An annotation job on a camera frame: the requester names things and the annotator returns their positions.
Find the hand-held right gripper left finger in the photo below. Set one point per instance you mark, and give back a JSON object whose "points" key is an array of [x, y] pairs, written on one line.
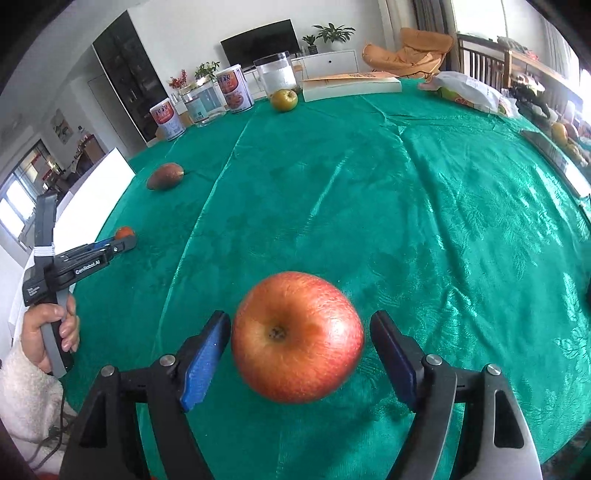
{"points": [[205, 364]]}

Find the green apple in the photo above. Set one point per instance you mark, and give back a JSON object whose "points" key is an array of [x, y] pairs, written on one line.
{"points": [[284, 100]]}

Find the white cardboard box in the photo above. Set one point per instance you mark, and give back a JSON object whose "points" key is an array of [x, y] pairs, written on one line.
{"points": [[106, 170]]}

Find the green tablecloth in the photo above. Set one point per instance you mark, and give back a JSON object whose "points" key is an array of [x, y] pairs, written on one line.
{"points": [[415, 207]]}

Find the green potted plant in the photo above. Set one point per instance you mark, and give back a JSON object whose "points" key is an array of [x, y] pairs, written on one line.
{"points": [[207, 70]]}

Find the tall dark display cabinet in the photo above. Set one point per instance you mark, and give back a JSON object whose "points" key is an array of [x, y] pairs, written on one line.
{"points": [[124, 69]]}

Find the person's left hand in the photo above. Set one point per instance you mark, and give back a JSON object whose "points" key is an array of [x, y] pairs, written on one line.
{"points": [[46, 318]]}

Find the red flowers in vase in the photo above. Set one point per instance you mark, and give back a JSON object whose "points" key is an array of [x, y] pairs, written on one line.
{"points": [[178, 81]]}

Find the white television cabinet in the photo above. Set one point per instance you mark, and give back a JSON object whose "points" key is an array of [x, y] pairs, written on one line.
{"points": [[332, 62]]}

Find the orange tangerine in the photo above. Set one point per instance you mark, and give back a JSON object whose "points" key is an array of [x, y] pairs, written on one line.
{"points": [[123, 231]]}

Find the glass jar with gold lid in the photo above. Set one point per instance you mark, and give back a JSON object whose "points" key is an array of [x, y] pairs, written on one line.
{"points": [[203, 104]]}

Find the dark wooden railing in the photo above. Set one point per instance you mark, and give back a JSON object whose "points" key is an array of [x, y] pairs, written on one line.
{"points": [[480, 53]]}

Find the orange lounge chair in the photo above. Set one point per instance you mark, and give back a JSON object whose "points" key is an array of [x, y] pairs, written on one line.
{"points": [[406, 50]]}

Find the red label tin can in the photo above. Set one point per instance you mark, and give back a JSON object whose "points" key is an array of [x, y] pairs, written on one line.
{"points": [[235, 90]]}

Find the red apple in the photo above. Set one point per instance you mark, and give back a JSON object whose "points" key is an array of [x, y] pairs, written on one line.
{"points": [[298, 350]]}

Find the grey curtain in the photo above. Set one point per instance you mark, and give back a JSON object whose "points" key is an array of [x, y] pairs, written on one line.
{"points": [[427, 11]]}

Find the small dark potted plant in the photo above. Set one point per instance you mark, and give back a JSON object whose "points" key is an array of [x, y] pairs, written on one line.
{"points": [[311, 44]]}

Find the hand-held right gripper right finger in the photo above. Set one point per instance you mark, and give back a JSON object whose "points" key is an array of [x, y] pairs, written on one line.
{"points": [[392, 360]]}

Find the red clothing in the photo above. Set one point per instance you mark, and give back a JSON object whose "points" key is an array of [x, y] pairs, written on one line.
{"points": [[46, 475]]}

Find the reddish brown sweet potato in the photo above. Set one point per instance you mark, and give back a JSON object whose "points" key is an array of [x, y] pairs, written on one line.
{"points": [[164, 177]]}

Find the clear jar with black lid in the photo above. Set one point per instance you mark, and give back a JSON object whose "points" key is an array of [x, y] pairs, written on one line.
{"points": [[276, 74]]}

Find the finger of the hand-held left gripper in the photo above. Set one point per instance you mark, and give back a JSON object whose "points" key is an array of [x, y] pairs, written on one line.
{"points": [[104, 243], [125, 244]]}

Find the white plastic bag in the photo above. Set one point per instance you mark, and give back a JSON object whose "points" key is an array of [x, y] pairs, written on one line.
{"points": [[466, 90]]}

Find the black television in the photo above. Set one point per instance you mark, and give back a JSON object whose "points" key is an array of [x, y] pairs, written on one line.
{"points": [[258, 41]]}

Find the person's left forearm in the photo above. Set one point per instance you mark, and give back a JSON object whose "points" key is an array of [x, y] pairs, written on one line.
{"points": [[25, 397]]}

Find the large leafy potted plant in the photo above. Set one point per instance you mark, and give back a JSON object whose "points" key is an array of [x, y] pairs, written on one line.
{"points": [[333, 33]]}

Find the colourful clutter pile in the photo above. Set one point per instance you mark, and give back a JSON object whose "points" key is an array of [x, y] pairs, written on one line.
{"points": [[558, 131]]}

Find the framed wall painting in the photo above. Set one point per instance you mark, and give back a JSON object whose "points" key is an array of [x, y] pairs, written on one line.
{"points": [[61, 125]]}

